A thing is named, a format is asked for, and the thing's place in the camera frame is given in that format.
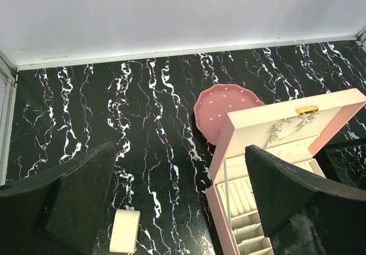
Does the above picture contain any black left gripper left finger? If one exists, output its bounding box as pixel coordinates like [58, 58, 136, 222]
[1, 142, 116, 254]

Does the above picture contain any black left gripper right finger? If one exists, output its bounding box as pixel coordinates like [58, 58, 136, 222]
[245, 145, 365, 254]

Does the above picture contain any pink jewelry box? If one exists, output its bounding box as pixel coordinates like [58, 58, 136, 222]
[206, 89, 365, 254]

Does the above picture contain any pink polka dot plate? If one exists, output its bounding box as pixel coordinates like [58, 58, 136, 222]
[193, 83, 264, 146]

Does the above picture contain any cream ring box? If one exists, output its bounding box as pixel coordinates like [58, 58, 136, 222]
[109, 209, 140, 253]

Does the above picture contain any silver rhinestone necklace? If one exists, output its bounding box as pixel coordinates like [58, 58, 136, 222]
[262, 113, 320, 150]

